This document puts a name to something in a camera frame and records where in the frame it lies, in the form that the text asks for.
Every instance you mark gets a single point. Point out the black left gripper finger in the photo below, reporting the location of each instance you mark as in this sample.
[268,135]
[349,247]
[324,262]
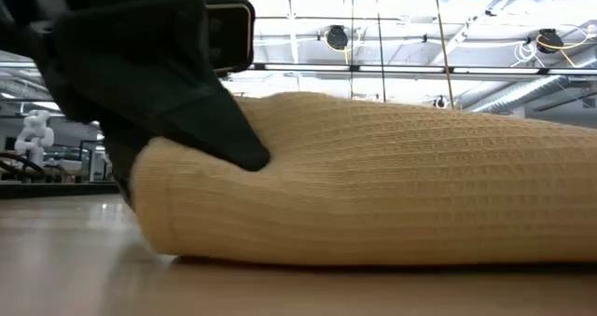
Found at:
[119,153]
[163,73]

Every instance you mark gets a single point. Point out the orange waffle-weave towel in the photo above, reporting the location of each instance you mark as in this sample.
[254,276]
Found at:
[396,190]

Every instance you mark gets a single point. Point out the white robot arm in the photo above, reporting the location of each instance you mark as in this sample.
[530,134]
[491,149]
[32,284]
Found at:
[35,136]

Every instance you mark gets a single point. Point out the black metal stand frame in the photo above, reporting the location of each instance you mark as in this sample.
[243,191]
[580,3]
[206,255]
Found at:
[88,162]

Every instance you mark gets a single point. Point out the black aluminium table frame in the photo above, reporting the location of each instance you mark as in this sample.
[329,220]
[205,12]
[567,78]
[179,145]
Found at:
[56,190]

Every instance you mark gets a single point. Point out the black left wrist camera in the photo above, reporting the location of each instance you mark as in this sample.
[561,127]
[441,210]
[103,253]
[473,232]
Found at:
[231,31]

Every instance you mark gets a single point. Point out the silver ventilation duct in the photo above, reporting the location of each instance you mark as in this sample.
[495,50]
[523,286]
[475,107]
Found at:
[513,97]

